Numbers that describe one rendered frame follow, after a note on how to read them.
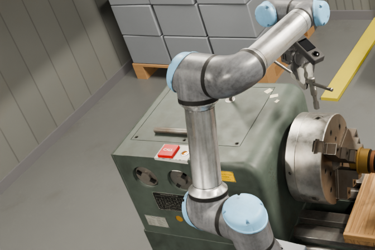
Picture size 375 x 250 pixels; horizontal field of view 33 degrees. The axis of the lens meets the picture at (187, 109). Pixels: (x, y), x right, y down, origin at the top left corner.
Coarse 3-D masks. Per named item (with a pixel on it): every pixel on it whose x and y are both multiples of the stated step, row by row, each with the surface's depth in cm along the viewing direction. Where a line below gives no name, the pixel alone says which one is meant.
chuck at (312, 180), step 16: (304, 128) 211; (320, 128) 209; (336, 128) 217; (304, 144) 208; (304, 160) 207; (320, 160) 205; (304, 176) 208; (320, 176) 205; (304, 192) 212; (320, 192) 208
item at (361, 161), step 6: (360, 150) 211; (366, 150) 210; (360, 156) 210; (366, 156) 209; (372, 156) 208; (360, 162) 209; (366, 162) 208; (372, 162) 208; (354, 168) 213; (360, 168) 210; (366, 168) 209; (372, 168) 208; (360, 174) 213
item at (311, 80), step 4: (312, 76) 209; (308, 80) 209; (312, 80) 208; (312, 88) 209; (312, 92) 209; (316, 92) 210; (312, 96) 211; (316, 96) 211; (316, 100) 211; (316, 104) 211; (316, 108) 212
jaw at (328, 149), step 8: (320, 144) 206; (328, 144) 206; (336, 144) 205; (328, 152) 206; (336, 152) 205; (344, 152) 208; (352, 152) 209; (336, 160) 211; (344, 160) 209; (352, 160) 209
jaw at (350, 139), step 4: (348, 128) 224; (352, 128) 224; (356, 128) 223; (344, 132) 224; (348, 132) 223; (352, 132) 222; (356, 132) 223; (344, 136) 222; (348, 136) 221; (352, 136) 221; (356, 136) 224; (344, 140) 221; (348, 140) 220; (352, 140) 219; (356, 140) 219; (340, 144) 220; (344, 144) 219; (348, 144) 219; (352, 144) 218; (356, 144) 217; (360, 144) 217; (348, 148) 217; (352, 148) 216; (356, 148) 216
